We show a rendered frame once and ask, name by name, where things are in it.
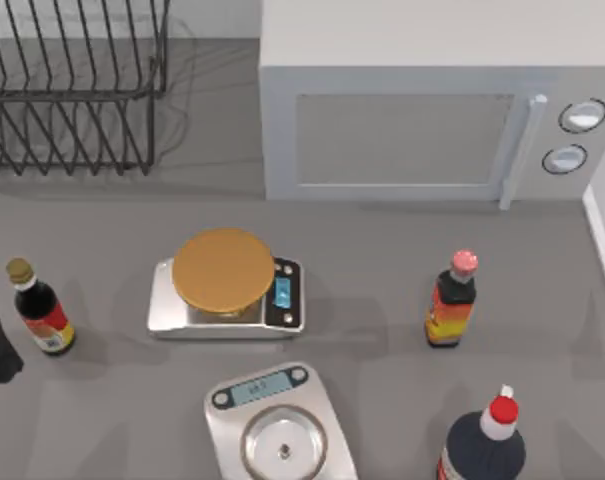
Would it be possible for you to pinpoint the silver scale with gold plate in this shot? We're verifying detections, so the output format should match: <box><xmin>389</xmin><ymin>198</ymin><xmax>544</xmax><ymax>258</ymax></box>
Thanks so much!
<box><xmin>146</xmin><ymin>227</ymin><xmax>306</xmax><ymax>341</ymax></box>

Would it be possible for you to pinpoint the dark bottle with pink cap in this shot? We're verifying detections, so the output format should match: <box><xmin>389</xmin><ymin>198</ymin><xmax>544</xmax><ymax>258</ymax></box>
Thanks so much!
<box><xmin>423</xmin><ymin>249</ymin><xmax>480</xmax><ymax>350</ymax></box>

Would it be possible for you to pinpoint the silver scale with round bowl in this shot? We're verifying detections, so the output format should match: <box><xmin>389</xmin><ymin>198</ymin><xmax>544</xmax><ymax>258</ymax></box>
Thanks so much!
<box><xmin>203</xmin><ymin>362</ymin><xmax>359</xmax><ymax>480</ymax></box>

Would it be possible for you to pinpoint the pale microwave oven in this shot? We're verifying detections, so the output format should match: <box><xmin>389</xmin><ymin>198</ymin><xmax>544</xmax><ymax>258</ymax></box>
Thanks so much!
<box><xmin>258</xmin><ymin>0</ymin><xmax>605</xmax><ymax>203</ymax></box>

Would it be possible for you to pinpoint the dark bottle with olive cap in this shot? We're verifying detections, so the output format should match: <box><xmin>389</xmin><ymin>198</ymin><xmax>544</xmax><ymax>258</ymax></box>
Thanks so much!
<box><xmin>5</xmin><ymin>257</ymin><xmax>77</xmax><ymax>358</ymax></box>

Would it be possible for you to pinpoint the dark bottle with red cap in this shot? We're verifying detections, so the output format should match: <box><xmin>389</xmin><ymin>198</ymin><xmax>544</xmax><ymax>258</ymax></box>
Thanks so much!
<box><xmin>435</xmin><ymin>383</ymin><xmax>527</xmax><ymax>480</ymax></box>

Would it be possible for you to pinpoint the small microwave knob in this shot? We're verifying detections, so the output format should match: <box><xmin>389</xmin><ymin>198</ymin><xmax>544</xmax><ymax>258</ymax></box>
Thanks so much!
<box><xmin>541</xmin><ymin>143</ymin><xmax>589</xmax><ymax>175</ymax></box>

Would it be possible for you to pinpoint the large microwave knob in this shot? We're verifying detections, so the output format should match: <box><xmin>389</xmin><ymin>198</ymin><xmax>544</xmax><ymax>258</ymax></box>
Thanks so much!
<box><xmin>557</xmin><ymin>97</ymin><xmax>605</xmax><ymax>134</ymax></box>

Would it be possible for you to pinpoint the microwave door handle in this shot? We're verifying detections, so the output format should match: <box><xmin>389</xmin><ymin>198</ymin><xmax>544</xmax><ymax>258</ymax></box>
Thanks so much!
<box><xmin>498</xmin><ymin>93</ymin><xmax>549</xmax><ymax>211</ymax></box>

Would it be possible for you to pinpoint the dark wire dish rack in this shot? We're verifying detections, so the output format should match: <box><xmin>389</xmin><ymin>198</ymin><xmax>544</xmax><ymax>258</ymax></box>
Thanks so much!
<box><xmin>0</xmin><ymin>0</ymin><xmax>172</xmax><ymax>177</ymax></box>

